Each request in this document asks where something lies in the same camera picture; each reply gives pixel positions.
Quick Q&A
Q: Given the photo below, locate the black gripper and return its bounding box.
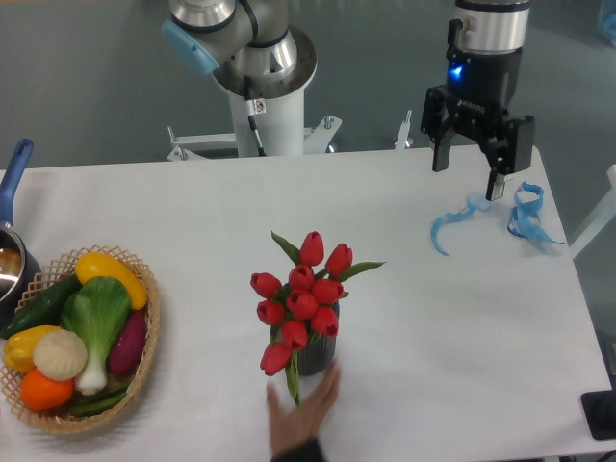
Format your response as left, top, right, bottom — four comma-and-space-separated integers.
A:
421, 46, 535, 201

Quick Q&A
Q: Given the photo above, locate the red tulip bouquet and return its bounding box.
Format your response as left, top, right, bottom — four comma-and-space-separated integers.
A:
250, 231, 383, 406

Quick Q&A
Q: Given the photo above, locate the dark sleeve forearm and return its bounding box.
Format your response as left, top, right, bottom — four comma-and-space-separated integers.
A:
270, 438, 327, 462

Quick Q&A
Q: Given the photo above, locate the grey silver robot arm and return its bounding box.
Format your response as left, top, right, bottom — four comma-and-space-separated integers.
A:
162, 1, 534, 200

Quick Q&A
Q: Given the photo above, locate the dark grey ribbed vase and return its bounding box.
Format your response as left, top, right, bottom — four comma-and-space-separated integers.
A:
297, 302, 340, 376

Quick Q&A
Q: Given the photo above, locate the bare human hand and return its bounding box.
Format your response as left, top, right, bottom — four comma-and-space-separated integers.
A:
266, 363, 342, 457

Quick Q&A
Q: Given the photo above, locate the light blue torn strip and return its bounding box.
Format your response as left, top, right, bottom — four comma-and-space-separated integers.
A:
429, 193, 492, 257

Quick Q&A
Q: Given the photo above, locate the blue crumpled strip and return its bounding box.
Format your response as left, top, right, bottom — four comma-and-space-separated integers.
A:
507, 182, 566, 245

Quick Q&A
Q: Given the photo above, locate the blue object top corner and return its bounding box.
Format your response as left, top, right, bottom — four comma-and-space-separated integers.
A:
597, 0, 616, 45

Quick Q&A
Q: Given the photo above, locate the black device at edge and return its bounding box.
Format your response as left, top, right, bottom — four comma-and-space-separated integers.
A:
580, 390, 616, 441

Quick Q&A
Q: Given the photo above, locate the yellow squash toy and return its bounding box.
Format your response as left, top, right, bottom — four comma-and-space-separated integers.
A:
75, 251, 148, 310

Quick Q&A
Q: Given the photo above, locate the purple sweet potato toy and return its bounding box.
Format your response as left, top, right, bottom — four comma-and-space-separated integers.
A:
108, 311, 146, 375

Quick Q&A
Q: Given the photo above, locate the green bok choy toy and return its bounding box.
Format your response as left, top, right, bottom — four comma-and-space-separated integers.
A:
61, 276, 131, 396

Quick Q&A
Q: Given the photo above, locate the woven wicker basket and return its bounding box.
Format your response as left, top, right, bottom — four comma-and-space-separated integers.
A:
1, 245, 161, 435

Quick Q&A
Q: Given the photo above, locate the green cucumber toy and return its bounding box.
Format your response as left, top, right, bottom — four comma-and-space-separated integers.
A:
1, 274, 82, 340

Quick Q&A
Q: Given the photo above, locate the cream garlic bun toy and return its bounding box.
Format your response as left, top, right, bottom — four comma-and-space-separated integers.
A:
33, 329, 88, 381

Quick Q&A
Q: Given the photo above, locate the green bean pods toy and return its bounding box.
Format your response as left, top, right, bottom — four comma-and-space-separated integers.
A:
68, 381, 130, 418

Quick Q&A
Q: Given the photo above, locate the yellow bell pepper toy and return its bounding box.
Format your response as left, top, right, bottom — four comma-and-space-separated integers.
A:
3, 325, 61, 373

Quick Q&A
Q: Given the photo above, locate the orange fruit toy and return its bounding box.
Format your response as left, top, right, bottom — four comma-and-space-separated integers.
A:
20, 369, 74, 411

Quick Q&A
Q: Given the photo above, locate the white frame at right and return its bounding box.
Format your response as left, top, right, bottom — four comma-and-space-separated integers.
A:
569, 165, 615, 259

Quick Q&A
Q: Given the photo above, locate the white metal base frame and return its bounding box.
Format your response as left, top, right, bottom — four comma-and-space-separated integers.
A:
167, 110, 414, 161

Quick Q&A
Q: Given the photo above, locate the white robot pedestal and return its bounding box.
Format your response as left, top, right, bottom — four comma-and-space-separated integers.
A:
227, 90, 304, 158

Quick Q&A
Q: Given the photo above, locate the black cable on pedestal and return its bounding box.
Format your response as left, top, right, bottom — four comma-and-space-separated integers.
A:
243, 76, 268, 158

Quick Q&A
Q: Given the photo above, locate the blue handled saucepan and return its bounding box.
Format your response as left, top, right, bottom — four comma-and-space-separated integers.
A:
1, 139, 40, 328

